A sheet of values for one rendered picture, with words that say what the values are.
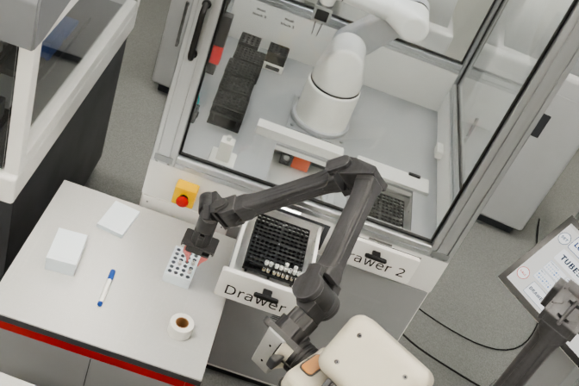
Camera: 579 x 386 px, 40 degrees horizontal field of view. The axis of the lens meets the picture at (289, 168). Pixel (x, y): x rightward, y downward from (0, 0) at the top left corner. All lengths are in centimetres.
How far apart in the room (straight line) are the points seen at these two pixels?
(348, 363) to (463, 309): 235
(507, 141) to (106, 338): 126
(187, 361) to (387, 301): 81
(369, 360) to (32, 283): 109
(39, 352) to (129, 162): 177
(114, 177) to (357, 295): 157
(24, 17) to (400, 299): 151
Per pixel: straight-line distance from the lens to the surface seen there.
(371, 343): 169
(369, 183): 203
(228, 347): 309
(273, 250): 251
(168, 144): 251
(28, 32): 216
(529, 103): 231
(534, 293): 268
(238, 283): 235
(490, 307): 413
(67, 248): 243
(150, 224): 262
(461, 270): 421
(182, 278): 244
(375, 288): 276
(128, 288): 243
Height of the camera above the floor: 258
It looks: 37 degrees down
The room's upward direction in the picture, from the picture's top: 22 degrees clockwise
